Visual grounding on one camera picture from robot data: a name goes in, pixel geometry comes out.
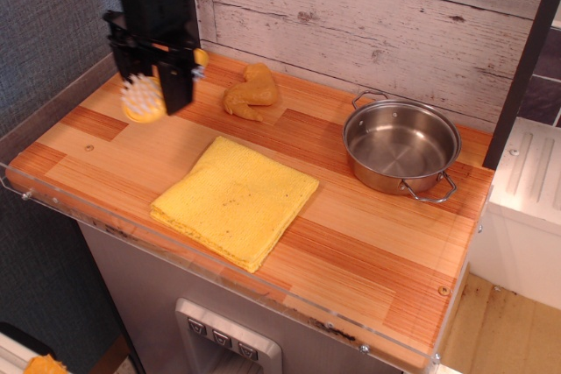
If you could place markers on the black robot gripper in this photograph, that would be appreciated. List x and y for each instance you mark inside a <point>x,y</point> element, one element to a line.
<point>160,23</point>

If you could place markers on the yellow round scrub brush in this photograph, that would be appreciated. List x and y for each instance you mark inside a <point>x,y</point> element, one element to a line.
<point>142,99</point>

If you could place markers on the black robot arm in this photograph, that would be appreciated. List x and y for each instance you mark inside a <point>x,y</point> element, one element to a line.
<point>157,50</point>

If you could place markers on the toy fried chicken wing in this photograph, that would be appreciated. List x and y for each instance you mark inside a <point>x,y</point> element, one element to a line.
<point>258,89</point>

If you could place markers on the folded yellow cloth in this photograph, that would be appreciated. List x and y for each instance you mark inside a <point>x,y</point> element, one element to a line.
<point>236,202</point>

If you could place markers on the stainless steel pot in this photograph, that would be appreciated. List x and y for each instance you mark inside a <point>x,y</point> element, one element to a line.
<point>401,147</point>

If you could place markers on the grey toy fridge cabinet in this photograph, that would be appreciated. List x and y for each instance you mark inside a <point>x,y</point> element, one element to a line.
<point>145,288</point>

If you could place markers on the silver water dispenser panel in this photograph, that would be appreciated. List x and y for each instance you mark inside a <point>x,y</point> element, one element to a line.
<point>210,338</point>

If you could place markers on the orange object bottom left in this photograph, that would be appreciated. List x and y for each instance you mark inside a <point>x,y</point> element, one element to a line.
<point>44,365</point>

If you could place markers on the white toy appliance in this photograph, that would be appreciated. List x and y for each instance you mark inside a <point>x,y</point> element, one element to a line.
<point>517,245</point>

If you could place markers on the dark right shelf post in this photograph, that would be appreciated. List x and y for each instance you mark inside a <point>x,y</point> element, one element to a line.
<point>538,33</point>

